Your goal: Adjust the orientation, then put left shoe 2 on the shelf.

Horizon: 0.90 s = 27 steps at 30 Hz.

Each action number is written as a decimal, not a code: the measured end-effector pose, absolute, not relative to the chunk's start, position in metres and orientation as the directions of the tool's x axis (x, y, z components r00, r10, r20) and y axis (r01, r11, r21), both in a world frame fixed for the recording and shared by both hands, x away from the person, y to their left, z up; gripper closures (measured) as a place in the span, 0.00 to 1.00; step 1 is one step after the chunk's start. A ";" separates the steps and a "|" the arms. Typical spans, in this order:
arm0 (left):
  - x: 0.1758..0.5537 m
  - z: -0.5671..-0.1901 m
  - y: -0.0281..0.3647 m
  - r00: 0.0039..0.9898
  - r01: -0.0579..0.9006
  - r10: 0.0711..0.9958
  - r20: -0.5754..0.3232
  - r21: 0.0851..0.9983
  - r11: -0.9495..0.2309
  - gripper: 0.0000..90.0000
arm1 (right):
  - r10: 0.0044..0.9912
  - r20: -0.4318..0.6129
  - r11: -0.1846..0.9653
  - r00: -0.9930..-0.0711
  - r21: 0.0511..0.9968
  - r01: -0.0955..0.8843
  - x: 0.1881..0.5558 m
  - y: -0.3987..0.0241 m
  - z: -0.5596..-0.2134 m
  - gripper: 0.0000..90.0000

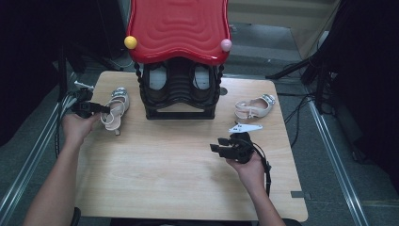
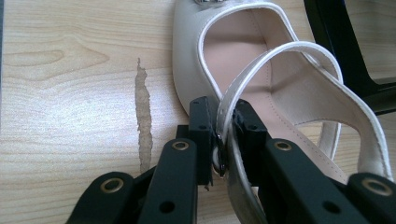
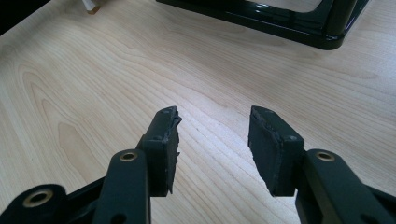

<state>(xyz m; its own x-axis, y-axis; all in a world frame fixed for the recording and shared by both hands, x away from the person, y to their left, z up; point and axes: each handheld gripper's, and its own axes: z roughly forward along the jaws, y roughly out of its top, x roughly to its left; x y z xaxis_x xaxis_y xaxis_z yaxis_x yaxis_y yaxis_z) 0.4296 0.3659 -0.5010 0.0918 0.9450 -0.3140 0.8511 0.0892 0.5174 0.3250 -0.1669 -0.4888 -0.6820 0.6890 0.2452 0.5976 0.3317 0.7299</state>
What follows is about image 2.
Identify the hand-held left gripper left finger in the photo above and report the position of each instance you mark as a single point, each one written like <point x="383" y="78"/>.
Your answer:
<point x="202" y="130"/>

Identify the red and black shoe rack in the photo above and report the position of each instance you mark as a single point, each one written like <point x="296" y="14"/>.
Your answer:
<point x="336" y="40"/>

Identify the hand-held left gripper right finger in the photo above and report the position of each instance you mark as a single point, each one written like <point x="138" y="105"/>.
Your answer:
<point x="250" y="137"/>

